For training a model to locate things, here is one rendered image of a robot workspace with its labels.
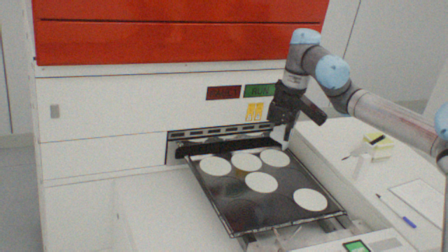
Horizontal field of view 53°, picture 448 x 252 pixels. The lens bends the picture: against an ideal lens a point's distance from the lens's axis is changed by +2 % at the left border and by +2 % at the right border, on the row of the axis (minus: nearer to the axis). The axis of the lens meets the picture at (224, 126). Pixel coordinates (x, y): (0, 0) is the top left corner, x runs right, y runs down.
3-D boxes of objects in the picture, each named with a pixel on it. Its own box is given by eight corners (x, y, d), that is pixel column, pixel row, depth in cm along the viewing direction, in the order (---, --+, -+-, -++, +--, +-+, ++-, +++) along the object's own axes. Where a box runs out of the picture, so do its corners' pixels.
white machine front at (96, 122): (43, 182, 133) (33, 56, 113) (278, 152, 166) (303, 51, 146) (43, 189, 130) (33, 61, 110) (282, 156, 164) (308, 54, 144)
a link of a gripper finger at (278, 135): (268, 144, 135) (274, 118, 130) (287, 150, 133) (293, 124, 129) (265, 149, 132) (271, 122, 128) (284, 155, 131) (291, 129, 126)
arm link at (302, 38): (305, 38, 111) (287, 26, 117) (295, 78, 116) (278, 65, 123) (330, 37, 114) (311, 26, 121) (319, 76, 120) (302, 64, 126)
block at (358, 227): (348, 228, 125) (351, 220, 124) (358, 226, 127) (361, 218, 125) (367, 249, 119) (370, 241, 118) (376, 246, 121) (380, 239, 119)
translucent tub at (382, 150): (356, 150, 146) (362, 133, 143) (374, 148, 149) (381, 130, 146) (372, 163, 141) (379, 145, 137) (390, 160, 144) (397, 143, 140)
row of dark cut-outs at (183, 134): (167, 138, 140) (168, 131, 138) (285, 126, 158) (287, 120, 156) (168, 139, 139) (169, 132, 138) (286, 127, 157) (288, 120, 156)
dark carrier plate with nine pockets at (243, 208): (189, 157, 141) (189, 156, 141) (281, 146, 155) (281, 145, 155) (233, 233, 115) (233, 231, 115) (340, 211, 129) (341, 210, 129)
